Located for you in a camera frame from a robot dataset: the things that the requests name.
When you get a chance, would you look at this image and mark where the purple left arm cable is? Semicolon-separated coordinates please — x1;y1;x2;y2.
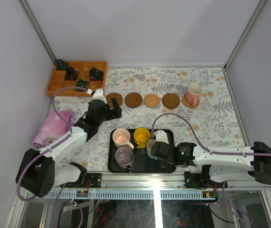
16;86;93;228

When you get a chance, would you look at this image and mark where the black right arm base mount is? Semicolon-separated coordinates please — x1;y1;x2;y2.
184;165;228;190

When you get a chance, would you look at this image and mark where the brown wooden coaster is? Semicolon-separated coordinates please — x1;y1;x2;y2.
162;93;180;109
106;93;123;108
125;93;142;108

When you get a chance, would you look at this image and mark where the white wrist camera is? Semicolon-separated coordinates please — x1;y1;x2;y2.
152;130;169;144
86;88;108;104

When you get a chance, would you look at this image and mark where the light pink mug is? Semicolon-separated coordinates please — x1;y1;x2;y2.
112;128;134;150

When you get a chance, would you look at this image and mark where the aluminium front frame rail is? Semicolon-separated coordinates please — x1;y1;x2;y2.
19;170;271;190

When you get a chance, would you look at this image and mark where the pink mug cream inside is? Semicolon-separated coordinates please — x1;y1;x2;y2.
186;84;202;105

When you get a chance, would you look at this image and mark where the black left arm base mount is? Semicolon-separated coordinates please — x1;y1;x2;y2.
77;173;102;189

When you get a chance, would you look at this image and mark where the mauve mug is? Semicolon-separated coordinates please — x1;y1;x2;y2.
115;147;134;173

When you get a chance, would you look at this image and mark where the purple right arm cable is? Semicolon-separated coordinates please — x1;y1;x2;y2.
151;113;271;225

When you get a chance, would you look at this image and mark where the yellow glass cup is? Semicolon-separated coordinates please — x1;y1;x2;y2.
133;127;151;149

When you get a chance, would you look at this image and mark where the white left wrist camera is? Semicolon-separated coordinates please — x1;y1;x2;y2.
86;88;108;104

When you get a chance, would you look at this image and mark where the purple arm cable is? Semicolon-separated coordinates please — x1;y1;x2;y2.
16;86;93;228
151;113;271;225

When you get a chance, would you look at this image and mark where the blue mug cream inside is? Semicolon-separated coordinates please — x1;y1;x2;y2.
146;139;158;160

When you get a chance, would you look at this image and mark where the black serving tray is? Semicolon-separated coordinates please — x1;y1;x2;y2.
107;129;176;173

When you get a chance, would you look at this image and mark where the dark rolled fabric bundle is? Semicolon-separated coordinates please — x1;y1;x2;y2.
65;66;78;81
89;67;104;81
55;59;68;71

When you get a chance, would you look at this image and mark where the purple patterned cloth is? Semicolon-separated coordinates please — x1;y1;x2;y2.
32;110;69;148

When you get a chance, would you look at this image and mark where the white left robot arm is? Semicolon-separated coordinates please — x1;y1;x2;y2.
16;98;122;201

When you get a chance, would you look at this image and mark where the orange wooden divided tray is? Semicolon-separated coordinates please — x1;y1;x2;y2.
47;61;108;97

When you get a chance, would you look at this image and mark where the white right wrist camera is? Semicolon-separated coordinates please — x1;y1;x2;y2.
152;130;169;144

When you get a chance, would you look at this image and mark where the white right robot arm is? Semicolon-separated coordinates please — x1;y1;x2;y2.
151;142;271;187

